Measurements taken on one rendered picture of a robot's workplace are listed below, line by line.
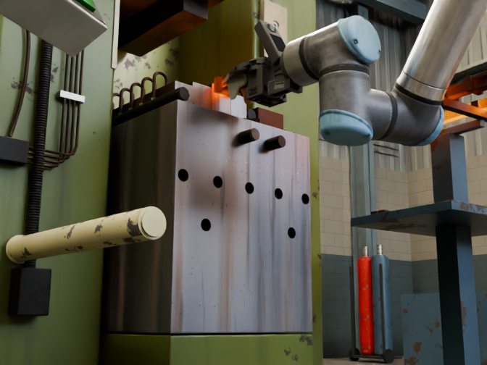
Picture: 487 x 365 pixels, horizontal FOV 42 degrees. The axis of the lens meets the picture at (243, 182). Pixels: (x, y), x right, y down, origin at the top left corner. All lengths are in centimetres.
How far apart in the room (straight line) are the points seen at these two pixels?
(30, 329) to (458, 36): 92
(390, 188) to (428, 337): 583
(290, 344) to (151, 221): 60
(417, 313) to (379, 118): 408
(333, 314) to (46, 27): 869
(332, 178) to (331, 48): 868
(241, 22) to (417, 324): 371
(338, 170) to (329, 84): 880
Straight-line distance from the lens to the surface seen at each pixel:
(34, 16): 102
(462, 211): 142
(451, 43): 114
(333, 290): 953
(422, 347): 512
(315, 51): 116
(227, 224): 126
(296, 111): 178
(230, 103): 141
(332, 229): 962
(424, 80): 115
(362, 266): 872
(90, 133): 135
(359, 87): 110
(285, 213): 138
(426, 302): 509
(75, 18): 104
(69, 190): 131
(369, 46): 114
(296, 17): 189
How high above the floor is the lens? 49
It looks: 13 degrees up
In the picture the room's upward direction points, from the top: straight up
